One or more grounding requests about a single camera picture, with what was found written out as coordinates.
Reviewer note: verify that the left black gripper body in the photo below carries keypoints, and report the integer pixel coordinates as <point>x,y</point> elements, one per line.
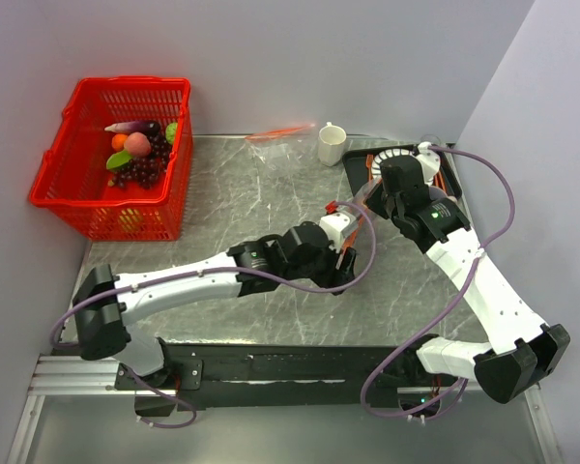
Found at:
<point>323,271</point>

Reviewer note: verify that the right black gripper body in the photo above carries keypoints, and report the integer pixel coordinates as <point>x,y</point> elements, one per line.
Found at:
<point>384,204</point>

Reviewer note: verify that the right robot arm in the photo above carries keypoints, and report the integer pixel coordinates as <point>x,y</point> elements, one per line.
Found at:
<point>522,349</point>

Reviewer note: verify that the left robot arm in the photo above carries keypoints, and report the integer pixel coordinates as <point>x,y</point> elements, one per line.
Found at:
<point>106,326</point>

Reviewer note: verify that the orange plastic spoon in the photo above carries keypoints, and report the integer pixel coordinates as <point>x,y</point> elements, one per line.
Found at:
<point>439,182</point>

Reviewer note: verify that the striped white plate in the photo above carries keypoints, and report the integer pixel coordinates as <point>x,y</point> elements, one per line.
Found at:
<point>391,157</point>

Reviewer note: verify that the orange plastic fork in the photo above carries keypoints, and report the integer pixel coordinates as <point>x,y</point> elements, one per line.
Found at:
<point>368,164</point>

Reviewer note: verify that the black tray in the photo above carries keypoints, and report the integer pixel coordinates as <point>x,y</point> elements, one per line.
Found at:
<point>354,166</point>

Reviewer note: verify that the white mug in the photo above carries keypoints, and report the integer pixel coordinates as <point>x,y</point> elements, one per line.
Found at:
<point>331,143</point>

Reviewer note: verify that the purple grapes toy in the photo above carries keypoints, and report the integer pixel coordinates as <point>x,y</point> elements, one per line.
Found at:
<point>146,172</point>

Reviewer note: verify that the green lime toy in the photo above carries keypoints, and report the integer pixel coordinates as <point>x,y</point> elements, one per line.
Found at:
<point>170,132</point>

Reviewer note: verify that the purple eggplant toy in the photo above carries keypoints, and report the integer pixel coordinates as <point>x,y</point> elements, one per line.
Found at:
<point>147,127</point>

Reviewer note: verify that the pink peach toy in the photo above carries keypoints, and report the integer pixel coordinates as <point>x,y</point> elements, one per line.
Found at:
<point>137,145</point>

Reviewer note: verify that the green leaf toy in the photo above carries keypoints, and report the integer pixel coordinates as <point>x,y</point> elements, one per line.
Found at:
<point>117,160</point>

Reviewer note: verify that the small orange fruit toy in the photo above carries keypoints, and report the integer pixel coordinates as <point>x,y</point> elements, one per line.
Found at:
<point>118,141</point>

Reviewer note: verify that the red plastic basket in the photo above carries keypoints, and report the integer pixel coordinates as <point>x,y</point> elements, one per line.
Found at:
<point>73,182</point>

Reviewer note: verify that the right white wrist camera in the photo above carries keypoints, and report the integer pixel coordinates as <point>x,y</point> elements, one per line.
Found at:
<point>429,160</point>

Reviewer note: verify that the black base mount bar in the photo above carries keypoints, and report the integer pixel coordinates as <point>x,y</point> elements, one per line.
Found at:
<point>247,375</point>

